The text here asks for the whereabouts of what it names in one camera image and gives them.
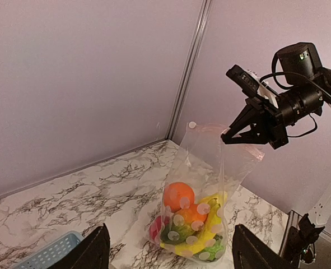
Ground grey plastic basket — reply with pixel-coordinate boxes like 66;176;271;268
13;231;83;269

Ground red toy strawberry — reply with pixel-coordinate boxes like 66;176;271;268
149;216;165;244

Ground yellow toy bananas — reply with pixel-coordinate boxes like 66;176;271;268
160;198;227;260

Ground clear zip top bag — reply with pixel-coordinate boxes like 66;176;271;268
159;124;264;266

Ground orange toy fruit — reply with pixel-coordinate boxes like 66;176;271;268
162;182;195;212

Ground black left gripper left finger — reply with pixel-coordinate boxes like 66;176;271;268
57;224;110;268

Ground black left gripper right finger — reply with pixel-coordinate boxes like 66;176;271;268
232;224;296;269

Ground white bag zipper slider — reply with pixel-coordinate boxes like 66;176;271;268
188;121;197;129

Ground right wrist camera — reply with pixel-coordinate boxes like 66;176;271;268
226;64;278;109

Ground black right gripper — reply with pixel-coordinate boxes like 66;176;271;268
221;96;288;149

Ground green orange toy mango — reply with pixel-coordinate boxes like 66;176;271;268
173;203;210;232

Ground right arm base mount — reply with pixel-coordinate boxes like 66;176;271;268
279;210;325;268

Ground right aluminium frame post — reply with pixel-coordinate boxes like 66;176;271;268
165;0;213;140

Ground green toy pepper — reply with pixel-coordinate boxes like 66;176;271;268
160;224;195;245

